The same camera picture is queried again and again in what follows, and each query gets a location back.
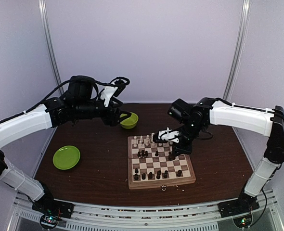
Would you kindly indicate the wooden chess board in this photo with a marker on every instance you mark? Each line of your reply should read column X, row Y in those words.
column 151, row 166

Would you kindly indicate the left aluminium corner post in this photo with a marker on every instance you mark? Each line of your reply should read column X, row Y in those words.
column 47, row 33

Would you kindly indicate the aluminium front rail frame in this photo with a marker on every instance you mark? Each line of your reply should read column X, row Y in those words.
column 194, row 217

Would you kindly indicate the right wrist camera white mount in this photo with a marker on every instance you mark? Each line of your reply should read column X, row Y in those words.
column 167, row 135

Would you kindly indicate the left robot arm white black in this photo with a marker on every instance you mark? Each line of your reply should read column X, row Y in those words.
column 79, row 98

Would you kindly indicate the green bowl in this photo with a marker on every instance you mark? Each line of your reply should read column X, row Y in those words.
column 130, row 122

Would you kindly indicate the green plate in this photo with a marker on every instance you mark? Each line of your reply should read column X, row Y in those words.
column 66, row 157

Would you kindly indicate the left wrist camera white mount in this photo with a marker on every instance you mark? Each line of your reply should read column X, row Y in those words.
column 114, row 89

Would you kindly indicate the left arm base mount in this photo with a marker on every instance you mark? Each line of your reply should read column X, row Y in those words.
column 52, row 216

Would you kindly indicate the aluminium corner post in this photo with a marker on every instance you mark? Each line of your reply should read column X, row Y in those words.
column 47, row 33
column 240, row 43

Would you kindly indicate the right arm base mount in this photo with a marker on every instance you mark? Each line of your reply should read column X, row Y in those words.
column 240, row 211

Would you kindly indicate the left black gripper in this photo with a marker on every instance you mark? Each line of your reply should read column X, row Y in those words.
column 113, row 120

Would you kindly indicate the right aluminium corner post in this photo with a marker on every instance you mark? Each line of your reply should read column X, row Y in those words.
column 240, row 43

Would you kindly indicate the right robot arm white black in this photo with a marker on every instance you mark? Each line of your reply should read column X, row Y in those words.
column 215, row 111

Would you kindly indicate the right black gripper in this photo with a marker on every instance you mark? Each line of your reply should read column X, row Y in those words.
column 180, row 149

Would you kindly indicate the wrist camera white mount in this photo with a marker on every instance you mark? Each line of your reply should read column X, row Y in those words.
column 114, row 89
column 167, row 135

